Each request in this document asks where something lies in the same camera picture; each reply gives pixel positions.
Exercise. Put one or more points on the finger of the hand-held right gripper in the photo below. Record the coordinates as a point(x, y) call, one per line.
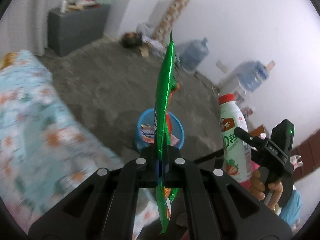
point(220, 160)
point(247, 137)

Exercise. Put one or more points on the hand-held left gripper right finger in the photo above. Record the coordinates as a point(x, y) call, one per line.
point(172, 177)

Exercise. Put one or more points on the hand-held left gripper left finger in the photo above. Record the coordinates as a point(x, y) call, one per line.
point(150, 177)

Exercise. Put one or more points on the white milk bottle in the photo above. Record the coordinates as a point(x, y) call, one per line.
point(232, 140)

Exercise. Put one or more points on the pink snack packet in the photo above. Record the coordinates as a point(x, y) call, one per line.
point(175, 140)

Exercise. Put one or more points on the blue plastic bucket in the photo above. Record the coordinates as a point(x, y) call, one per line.
point(147, 116)

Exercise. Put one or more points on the green snack packet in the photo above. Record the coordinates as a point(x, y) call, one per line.
point(163, 92)

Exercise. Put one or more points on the person's right forearm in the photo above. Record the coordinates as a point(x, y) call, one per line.
point(291, 210)

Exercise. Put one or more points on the person's right hand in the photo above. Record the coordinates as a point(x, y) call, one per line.
point(257, 185)

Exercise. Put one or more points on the clear plastic bag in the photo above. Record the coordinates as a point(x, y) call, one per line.
point(247, 112)

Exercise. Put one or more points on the dark red wooden furniture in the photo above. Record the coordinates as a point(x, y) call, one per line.
point(310, 147)

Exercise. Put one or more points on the striped snack packet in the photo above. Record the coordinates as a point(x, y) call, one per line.
point(148, 133)

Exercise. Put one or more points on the white water dispenser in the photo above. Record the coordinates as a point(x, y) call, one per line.
point(231, 85)

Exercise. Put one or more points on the blue dispenser water jug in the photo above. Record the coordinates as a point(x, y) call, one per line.
point(252, 76)

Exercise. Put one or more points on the blue floral blanket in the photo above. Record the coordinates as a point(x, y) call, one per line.
point(37, 130)

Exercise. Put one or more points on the white plastic bag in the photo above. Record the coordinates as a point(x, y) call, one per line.
point(150, 35)

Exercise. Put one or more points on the grey cabinet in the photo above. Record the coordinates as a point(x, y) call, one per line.
point(77, 27)

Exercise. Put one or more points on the yellow snack packet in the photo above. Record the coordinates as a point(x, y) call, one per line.
point(8, 60)

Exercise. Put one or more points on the pile of small clutter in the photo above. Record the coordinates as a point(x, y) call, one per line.
point(81, 3)

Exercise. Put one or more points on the small white bottle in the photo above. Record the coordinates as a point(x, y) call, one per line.
point(63, 6)

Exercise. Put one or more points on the wall socket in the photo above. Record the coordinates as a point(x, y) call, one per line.
point(221, 66)

